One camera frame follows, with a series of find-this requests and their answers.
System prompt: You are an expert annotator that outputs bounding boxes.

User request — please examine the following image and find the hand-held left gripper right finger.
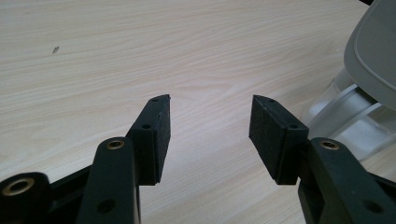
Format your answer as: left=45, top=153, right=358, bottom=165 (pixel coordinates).
left=248, top=94, right=310, bottom=186

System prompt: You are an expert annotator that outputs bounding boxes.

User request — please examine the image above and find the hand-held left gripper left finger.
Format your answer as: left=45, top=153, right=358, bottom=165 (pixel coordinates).
left=125, top=93, right=172, bottom=187

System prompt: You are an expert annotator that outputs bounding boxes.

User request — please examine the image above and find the clear jug with white lid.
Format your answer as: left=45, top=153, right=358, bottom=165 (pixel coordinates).
left=300, top=0, right=396, bottom=162

